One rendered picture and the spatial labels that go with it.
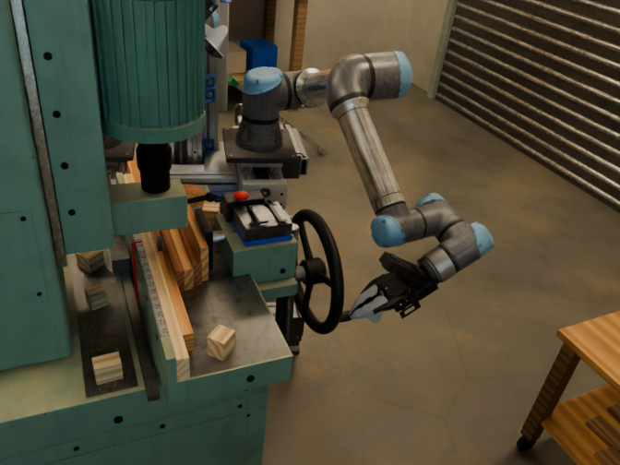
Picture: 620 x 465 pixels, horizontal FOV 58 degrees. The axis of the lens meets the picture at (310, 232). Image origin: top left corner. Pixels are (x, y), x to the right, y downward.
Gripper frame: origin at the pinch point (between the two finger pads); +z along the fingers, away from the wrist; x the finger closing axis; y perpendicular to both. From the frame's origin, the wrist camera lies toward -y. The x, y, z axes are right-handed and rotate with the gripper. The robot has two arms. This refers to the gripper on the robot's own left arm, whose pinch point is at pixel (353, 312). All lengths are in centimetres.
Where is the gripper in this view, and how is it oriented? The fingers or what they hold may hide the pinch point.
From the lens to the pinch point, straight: 128.0
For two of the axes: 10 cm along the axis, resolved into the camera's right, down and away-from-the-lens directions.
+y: 3.7, 6.5, 6.6
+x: -3.8, -5.4, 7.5
